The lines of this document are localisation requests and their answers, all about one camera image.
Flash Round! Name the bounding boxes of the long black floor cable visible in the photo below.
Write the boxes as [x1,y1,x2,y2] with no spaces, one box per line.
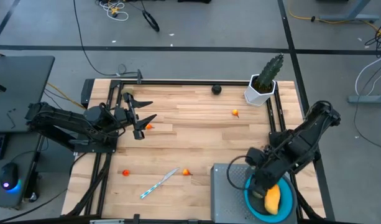
[72,0,140,77]

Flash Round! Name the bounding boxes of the green cactus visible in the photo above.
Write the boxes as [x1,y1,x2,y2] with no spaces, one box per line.
[255,53,285,90]

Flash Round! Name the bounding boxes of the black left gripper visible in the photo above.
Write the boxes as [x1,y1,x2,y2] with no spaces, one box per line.
[114,100,158,140]

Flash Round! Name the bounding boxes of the white floor cable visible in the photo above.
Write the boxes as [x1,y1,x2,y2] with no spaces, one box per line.
[354,51,381,97]

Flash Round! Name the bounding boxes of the blue collapsible bowl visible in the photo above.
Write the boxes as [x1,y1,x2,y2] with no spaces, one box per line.
[243,173,298,224]

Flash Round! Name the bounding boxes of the grey perforated metal riser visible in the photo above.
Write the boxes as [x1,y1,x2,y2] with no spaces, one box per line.
[210,162,300,224]

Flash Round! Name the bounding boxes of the wooden desk grey legs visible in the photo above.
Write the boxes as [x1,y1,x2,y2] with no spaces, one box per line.
[317,0,380,22]

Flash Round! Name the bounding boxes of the black cable loop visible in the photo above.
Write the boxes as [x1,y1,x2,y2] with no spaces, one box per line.
[141,9,161,33]

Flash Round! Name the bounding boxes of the silver white flat bar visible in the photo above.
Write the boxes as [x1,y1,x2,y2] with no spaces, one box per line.
[89,219,126,224]

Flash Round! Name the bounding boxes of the dark keyboard shelf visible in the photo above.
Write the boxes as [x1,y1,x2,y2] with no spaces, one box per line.
[0,132,42,209]

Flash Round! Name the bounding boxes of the black aluminium frame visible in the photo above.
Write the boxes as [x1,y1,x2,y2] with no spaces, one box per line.
[65,68,336,224]

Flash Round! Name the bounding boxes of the white angular plant pot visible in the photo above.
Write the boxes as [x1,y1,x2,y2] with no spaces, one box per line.
[244,73,277,107]

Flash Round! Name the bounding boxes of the dark grey desk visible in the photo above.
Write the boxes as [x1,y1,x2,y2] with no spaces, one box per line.
[0,55,56,134]

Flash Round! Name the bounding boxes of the white coiled cable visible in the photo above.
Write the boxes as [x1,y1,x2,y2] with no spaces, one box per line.
[98,0,129,22]

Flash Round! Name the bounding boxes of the yellow orange oblong fruit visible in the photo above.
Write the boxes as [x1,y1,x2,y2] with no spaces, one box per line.
[264,184,282,216]

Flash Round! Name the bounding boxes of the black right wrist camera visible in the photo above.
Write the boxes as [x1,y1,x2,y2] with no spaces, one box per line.
[245,147,266,168]

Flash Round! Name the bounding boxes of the thin yellow floor cable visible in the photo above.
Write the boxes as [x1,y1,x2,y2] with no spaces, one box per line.
[47,82,86,110]

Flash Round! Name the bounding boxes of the black computer mouse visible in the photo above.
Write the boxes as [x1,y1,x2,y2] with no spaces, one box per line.
[0,162,22,194]

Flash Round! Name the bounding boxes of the grey desk foot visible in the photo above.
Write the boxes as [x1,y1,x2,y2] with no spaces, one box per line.
[347,95,381,104]

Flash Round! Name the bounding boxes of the tangled black cables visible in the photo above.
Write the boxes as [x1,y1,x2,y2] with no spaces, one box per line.
[364,18,381,60]

